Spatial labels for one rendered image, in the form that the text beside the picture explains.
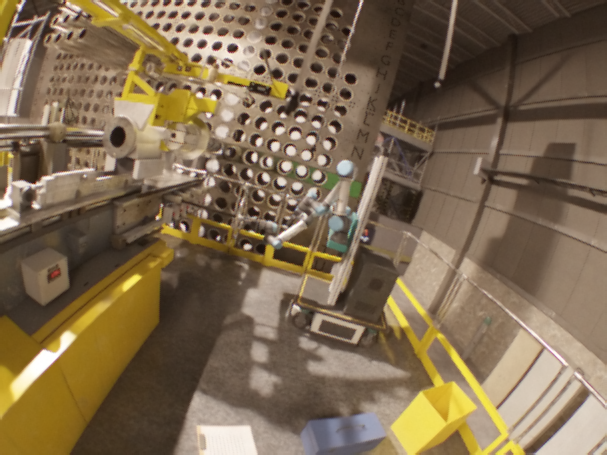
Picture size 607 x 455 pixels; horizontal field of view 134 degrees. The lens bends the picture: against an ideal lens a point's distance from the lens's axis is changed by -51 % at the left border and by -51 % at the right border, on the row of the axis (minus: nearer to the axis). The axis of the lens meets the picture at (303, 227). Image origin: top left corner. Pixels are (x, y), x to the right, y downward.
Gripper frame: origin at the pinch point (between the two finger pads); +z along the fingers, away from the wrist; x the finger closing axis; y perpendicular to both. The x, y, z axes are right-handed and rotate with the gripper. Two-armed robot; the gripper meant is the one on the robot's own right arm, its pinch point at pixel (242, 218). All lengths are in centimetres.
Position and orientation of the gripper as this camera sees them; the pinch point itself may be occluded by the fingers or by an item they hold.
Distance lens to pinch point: 230.6
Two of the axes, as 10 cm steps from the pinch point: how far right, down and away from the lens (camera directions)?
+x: 0.3, 2.5, -9.7
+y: 2.9, -9.3, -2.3
